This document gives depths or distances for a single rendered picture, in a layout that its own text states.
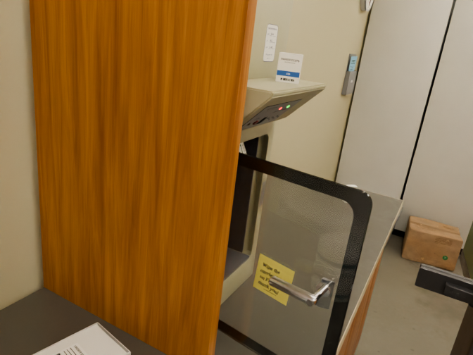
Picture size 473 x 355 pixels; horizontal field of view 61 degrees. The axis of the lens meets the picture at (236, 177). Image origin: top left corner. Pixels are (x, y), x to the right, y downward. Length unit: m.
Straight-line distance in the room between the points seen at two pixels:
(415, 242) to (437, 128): 0.97
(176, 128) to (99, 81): 0.19
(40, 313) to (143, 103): 0.57
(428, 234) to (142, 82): 3.13
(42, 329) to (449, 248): 3.16
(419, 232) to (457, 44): 1.52
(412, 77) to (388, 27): 0.46
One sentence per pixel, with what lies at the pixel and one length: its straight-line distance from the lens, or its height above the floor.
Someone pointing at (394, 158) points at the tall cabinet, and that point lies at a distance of 3.87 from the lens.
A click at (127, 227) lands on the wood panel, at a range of 0.86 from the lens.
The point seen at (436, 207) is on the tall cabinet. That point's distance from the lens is 3.94.
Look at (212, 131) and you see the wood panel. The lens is 0.67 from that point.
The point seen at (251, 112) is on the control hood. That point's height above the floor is 1.47.
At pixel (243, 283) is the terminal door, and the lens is 0.83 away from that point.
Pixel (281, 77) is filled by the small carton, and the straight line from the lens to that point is 0.89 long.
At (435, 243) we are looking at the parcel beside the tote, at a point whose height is 0.21.
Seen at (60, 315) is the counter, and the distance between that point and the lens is 1.07.
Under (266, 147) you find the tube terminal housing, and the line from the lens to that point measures 1.08.
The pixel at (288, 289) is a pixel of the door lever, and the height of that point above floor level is 1.20.
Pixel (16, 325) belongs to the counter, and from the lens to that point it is 1.06.
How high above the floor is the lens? 1.59
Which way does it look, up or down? 19 degrees down
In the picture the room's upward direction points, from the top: 7 degrees clockwise
